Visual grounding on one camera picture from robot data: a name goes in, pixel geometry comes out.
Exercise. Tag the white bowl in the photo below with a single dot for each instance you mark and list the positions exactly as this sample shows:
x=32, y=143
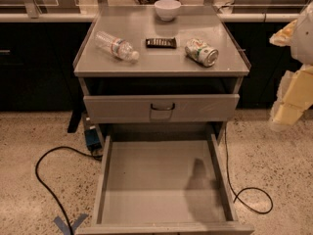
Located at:
x=167, y=10

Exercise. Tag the grey drawer cabinet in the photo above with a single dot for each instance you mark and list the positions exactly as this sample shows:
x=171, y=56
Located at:
x=161, y=71

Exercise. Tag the green 7up can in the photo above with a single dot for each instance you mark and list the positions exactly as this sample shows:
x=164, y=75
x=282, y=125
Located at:
x=201, y=52

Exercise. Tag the closed grey top drawer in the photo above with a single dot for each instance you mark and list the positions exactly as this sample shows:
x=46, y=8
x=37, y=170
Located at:
x=161, y=108

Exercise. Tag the blue power adapter box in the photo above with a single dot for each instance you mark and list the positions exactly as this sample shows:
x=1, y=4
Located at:
x=92, y=140

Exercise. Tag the dark counter with glass partition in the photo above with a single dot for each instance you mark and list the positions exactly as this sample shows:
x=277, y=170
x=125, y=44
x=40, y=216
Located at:
x=37, y=74

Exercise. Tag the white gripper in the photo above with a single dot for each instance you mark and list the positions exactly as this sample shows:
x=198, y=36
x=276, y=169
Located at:
x=303, y=41

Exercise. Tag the open grey middle drawer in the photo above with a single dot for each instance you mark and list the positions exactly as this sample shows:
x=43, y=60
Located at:
x=163, y=188

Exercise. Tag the black chocolate bar packet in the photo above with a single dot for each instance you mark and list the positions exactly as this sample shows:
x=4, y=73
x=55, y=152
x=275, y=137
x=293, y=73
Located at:
x=161, y=43

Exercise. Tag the clear plastic water bottle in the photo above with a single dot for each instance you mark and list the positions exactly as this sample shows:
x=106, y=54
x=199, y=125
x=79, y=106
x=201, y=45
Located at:
x=116, y=46

